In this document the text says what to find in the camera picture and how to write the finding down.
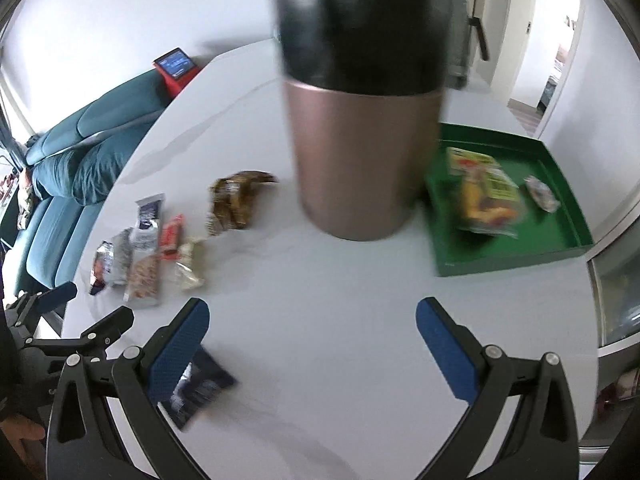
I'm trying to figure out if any person's left hand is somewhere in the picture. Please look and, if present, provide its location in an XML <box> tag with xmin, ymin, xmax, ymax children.
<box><xmin>0</xmin><ymin>416</ymin><xmax>46</xmax><ymax>461</ymax></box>

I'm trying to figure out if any silver and blue snack packet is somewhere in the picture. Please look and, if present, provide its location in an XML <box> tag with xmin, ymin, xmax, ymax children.
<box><xmin>89</xmin><ymin>229</ymin><xmax>134</xmax><ymax>296</ymax></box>

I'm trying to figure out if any white and blue snack packet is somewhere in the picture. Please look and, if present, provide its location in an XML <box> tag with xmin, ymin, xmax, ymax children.
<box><xmin>131</xmin><ymin>194</ymin><xmax>166</xmax><ymax>252</ymax></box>

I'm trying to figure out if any red device with screen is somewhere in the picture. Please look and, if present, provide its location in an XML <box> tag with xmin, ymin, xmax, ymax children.
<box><xmin>152</xmin><ymin>47</ymin><xmax>202</xmax><ymax>99</ymax></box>

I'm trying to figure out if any glass cabinet door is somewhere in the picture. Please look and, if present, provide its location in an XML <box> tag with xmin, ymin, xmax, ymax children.
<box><xmin>587</xmin><ymin>237</ymin><xmax>640</xmax><ymax>348</ymax></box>

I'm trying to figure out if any small silver candy wrapper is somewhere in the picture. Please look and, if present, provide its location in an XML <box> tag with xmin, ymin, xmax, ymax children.
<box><xmin>524</xmin><ymin>175</ymin><xmax>561</xmax><ymax>214</ymax></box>

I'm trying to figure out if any green tray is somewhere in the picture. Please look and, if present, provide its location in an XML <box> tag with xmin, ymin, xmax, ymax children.
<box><xmin>422</xmin><ymin>124</ymin><xmax>594</xmax><ymax>278</ymax></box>

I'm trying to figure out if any grey pitcher with black handle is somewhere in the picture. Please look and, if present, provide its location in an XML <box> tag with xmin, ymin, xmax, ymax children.
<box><xmin>447</xmin><ymin>0</ymin><xmax>490</xmax><ymax>92</ymax></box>

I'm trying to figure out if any clear packet of reddish snack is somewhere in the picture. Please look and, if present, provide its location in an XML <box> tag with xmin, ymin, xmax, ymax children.
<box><xmin>123</xmin><ymin>252</ymin><xmax>164</xmax><ymax>309</ymax></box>

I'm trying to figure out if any white door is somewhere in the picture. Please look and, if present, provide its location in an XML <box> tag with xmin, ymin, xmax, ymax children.
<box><xmin>467</xmin><ymin>0</ymin><xmax>540</xmax><ymax>106</ymax></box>

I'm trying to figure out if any dark blue snack packet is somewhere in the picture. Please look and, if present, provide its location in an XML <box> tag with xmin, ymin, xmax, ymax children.
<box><xmin>157</xmin><ymin>346</ymin><xmax>239</xmax><ymax>432</ymax></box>

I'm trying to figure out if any beige snack packet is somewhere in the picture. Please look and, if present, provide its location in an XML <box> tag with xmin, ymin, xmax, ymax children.
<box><xmin>173</xmin><ymin>237</ymin><xmax>208</xmax><ymax>292</ymax></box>

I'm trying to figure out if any teal sofa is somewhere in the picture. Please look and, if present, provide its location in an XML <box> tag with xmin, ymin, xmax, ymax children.
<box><xmin>9</xmin><ymin>67</ymin><xmax>173</xmax><ymax>302</ymax></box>

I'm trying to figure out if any yellow dried fruit packet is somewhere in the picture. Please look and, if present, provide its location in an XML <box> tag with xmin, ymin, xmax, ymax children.
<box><xmin>445</xmin><ymin>147</ymin><xmax>526</xmax><ymax>239</ymax></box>

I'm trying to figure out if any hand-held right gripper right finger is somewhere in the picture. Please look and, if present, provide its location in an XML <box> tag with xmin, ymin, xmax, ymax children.
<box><xmin>416</xmin><ymin>296</ymin><xmax>581</xmax><ymax>480</ymax></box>

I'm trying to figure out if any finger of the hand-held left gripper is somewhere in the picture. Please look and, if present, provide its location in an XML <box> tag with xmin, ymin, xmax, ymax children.
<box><xmin>25</xmin><ymin>306</ymin><xmax>136</xmax><ymax>363</ymax></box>
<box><xmin>7</xmin><ymin>281</ymin><xmax>78</xmax><ymax>341</ymax></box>

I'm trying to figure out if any rose gold bin black liner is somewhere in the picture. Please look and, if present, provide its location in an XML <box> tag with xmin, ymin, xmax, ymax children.
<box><xmin>267</xmin><ymin>0</ymin><xmax>471</xmax><ymax>242</ymax></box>

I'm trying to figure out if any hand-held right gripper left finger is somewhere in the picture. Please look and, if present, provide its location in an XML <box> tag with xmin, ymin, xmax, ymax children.
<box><xmin>46</xmin><ymin>297</ymin><xmax>211</xmax><ymax>480</ymax></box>

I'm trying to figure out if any brown snack packet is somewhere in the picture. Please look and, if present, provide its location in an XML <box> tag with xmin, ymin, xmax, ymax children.
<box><xmin>206</xmin><ymin>170</ymin><xmax>279</xmax><ymax>237</ymax></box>

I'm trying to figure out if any small red snack packet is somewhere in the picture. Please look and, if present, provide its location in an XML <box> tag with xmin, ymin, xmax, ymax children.
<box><xmin>160</xmin><ymin>214</ymin><xmax>186</xmax><ymax>261</ymax></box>

